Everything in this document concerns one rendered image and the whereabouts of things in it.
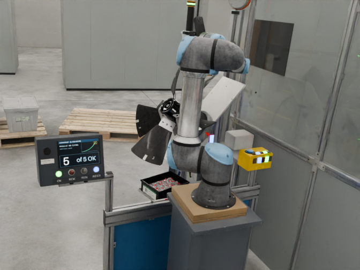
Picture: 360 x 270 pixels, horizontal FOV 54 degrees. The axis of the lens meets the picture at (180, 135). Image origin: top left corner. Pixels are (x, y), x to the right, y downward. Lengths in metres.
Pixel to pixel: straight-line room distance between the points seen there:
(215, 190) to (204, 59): 0.52
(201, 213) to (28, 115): 3.66
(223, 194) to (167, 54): 6.55
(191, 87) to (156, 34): 6.39
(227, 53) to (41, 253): 2.12
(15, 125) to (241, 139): 3.12
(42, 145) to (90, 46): 6.09
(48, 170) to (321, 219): 1.58
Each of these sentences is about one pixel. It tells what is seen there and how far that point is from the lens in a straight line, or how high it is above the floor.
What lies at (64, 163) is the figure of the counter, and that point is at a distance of 1.50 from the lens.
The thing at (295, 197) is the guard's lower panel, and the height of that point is 0.69.
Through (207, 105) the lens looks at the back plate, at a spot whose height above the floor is 1.18.
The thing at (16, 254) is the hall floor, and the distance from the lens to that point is 2.96.
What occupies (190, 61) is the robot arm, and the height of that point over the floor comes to 1.59.
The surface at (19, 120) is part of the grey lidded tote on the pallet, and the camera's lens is 4.82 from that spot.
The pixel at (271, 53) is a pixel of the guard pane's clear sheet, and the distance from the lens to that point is 2.54.
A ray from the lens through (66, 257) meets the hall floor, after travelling 2.86.
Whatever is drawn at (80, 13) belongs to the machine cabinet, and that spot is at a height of 1.52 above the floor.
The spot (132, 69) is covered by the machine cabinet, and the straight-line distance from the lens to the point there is 7.70.
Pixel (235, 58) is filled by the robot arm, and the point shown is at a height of 1.62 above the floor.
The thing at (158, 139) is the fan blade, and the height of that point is 1.04.
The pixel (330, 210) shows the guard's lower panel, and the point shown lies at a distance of 2.26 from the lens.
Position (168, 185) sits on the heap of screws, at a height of 0.85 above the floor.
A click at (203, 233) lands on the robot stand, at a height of 0.99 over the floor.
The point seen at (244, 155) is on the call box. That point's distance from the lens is 1.95.
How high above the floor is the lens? 1.78
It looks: 20 degrees down
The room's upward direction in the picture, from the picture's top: 5 degrees clockwise
